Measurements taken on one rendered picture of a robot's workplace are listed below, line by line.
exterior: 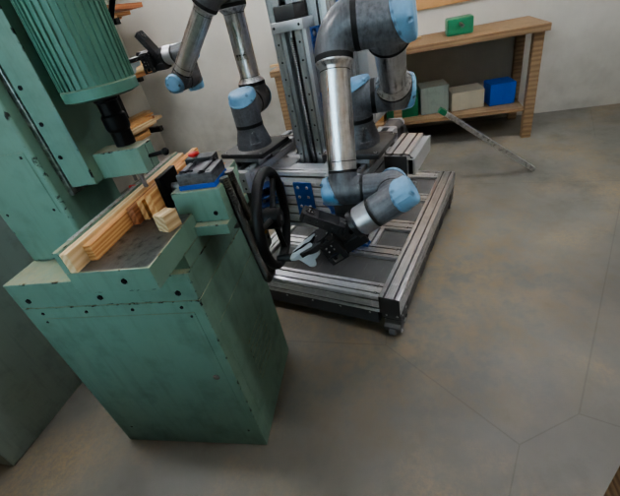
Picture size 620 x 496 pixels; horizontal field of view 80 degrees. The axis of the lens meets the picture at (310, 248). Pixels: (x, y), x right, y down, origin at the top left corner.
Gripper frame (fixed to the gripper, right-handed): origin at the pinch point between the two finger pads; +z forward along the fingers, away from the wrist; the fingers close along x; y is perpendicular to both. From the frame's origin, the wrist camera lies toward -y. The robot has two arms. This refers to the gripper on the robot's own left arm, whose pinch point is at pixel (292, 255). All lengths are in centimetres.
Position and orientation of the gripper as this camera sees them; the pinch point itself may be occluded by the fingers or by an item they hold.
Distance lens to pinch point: 98.7
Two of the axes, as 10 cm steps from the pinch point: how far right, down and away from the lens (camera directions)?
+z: -7.5, 4.8, 4.6
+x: 1.3, -5.7, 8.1
